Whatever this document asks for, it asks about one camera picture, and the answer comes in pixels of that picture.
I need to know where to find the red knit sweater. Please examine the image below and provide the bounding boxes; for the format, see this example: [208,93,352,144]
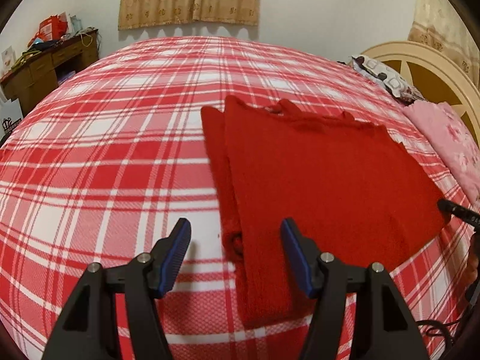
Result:
[201,96,450,328]

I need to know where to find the person's right hand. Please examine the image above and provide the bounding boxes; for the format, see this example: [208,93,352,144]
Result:
[465,232,479,300]

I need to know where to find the pink floral blanket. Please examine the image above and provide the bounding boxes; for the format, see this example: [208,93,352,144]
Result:
[403,100,479,208]

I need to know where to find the red white plaid bedsheet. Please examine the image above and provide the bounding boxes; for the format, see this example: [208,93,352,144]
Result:
[1,37,467,359]

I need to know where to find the cream wooden headboard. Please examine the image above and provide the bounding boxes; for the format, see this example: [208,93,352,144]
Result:
[363,41,479,142]

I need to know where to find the black white patterned pillow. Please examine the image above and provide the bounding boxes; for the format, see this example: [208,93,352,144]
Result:
[349,55,425,105]

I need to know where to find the beige side curtain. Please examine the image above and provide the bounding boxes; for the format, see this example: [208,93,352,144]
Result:
[408,0,479,88]

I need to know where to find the white shopping bag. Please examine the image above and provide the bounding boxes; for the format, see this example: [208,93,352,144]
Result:
[0,99,24,136]

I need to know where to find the brown wooden desk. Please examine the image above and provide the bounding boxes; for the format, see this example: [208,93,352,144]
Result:
[1,28,98,115]

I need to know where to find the red box on desk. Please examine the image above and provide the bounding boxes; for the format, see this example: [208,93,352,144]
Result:
[36,13,68,41]

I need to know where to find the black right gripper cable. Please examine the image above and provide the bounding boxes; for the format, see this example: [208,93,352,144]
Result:
[415,318,464,342]

